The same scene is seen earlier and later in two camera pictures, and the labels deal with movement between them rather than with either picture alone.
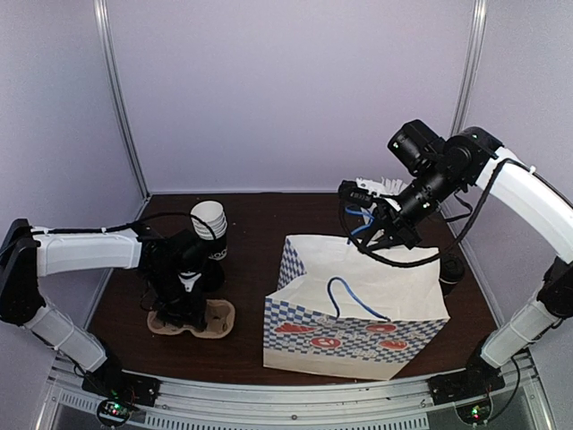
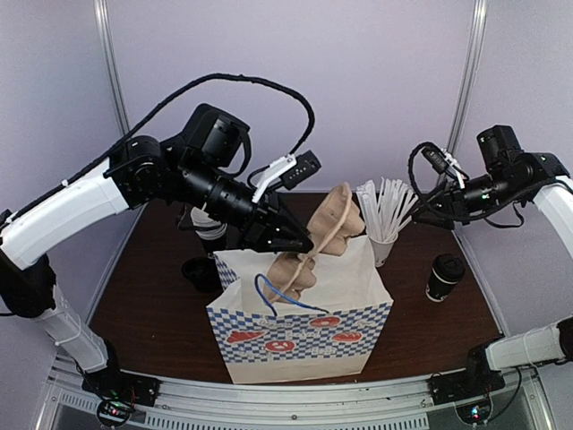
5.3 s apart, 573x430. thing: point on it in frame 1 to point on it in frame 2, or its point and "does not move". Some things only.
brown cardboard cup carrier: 220,318 to 334,219
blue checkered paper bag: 341,311 to 331,332
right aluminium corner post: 472,66 does not move
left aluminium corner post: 100,13 does not move
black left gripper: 190,312 to 265,223
